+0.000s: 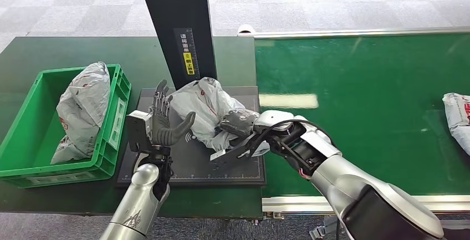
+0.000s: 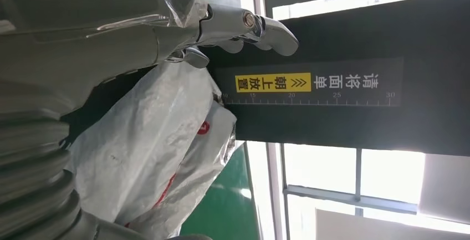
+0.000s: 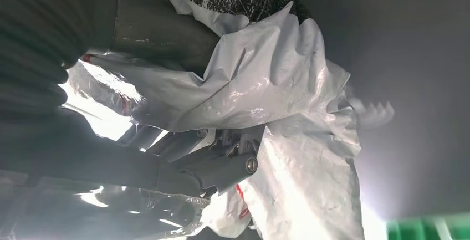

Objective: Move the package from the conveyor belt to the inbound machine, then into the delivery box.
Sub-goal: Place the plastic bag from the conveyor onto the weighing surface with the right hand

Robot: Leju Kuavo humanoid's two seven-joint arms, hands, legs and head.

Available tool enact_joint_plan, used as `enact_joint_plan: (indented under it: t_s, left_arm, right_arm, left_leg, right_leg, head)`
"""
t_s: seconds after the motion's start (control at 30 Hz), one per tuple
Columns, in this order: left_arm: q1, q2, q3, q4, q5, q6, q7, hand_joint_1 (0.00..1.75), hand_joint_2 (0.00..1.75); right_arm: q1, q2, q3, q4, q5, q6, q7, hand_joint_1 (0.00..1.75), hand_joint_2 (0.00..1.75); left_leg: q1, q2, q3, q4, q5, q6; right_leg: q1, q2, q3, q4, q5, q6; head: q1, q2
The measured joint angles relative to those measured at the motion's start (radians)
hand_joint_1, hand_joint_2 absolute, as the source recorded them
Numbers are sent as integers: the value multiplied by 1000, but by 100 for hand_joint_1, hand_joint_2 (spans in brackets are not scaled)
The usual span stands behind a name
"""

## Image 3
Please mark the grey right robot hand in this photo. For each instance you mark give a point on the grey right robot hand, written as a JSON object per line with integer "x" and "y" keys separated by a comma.
{"x": 92, "y": 157}

